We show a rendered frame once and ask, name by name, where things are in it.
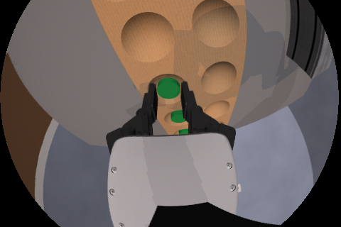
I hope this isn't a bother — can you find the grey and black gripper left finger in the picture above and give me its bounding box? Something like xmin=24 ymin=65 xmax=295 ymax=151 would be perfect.
xmin=106 ymin=83 xmax=158 ymax=155

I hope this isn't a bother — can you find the tan tray with round pockets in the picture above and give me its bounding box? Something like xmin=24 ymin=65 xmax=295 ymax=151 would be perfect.
xmin=91 ymin=0 xmax=247 ymax=135

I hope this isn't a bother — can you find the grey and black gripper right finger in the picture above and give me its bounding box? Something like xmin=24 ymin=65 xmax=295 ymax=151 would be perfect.
xmin=180 ymin=82 xmax=236 ymax=150

